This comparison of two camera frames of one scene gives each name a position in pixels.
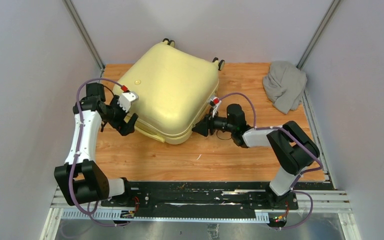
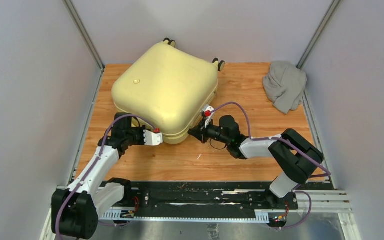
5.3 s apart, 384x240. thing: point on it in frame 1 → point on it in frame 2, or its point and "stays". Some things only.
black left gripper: [121, 124] → [140, 129]
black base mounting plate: [200, 200] stays
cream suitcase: [174, 87] stays
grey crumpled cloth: [284, 84] stays
